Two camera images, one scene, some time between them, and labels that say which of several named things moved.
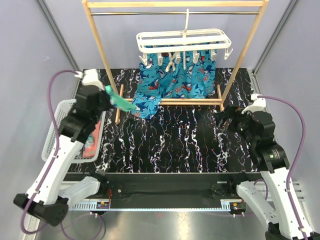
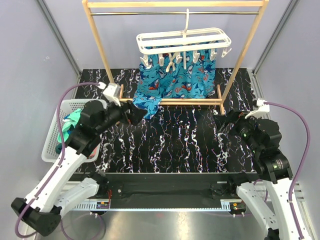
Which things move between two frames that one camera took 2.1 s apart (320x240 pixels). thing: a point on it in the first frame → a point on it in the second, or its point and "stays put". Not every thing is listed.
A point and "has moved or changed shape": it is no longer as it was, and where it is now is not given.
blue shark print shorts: (169, 76) stays put
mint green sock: (119, 102) has moved or changed shape
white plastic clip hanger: (173, 43) stays put
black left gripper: (104, 94) → (136, 115)
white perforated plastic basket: (63, 108) stays put
